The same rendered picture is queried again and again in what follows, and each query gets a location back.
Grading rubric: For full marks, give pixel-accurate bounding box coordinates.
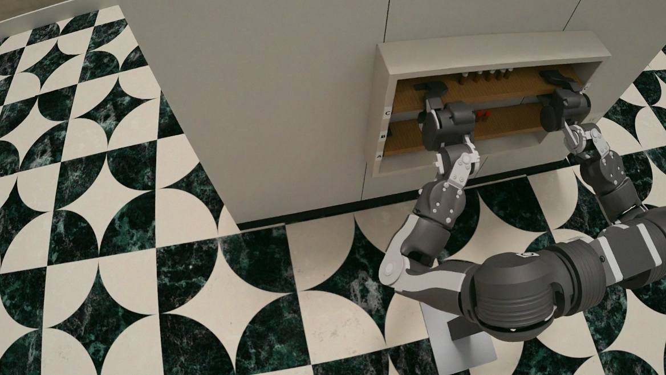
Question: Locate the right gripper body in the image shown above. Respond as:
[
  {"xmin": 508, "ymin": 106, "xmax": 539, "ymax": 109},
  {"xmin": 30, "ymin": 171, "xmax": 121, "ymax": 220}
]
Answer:
[{"xmin": 540, "ymin": 89, "xmax": 591, "ymax": 149}]

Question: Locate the beige wall rack case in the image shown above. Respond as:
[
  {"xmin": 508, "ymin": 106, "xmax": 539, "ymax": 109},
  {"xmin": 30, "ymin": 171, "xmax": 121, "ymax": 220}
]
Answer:
[{"xmin": 364, "ymin": 30, "xmax": 611, "ymax": 178}]

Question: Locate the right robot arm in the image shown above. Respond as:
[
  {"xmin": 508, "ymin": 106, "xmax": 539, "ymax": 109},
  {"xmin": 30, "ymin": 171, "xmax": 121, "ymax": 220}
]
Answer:
[{"xmin": 563, "ymin": 123, "xmax": 666, "ymax": 290}]

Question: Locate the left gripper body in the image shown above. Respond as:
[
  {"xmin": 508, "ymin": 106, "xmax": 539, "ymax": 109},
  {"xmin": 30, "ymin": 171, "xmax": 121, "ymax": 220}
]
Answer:
[{"xmin": 421, "ymin": 100, "xmax": 476, "ymax": 152}]

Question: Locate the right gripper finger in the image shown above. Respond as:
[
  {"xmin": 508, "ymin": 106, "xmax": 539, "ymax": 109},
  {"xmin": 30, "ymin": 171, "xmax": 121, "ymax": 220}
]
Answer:
[
  {"xmin": 536, "ymin": 94, "xmax": 553, "ymax": 103},
  {"xmin": 539, "ymin": 70, "xmax": 582, "ymax": 94}
]

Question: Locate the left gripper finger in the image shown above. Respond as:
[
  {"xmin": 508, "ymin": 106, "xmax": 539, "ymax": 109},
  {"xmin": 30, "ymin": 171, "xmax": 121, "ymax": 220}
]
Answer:
[
  {"xmin": 417, "ymin": 109, "xmax": 426, "ymax": 132},
  {"xmin": 414, "ymin": 81, "xmax": 448, "ymax": 129}
]

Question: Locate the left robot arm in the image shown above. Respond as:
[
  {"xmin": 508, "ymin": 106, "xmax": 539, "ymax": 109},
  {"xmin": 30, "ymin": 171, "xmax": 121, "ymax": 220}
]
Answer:
[{"xmin": 379, "ymin": 142, "xmax": 623, "ymax": 343}]

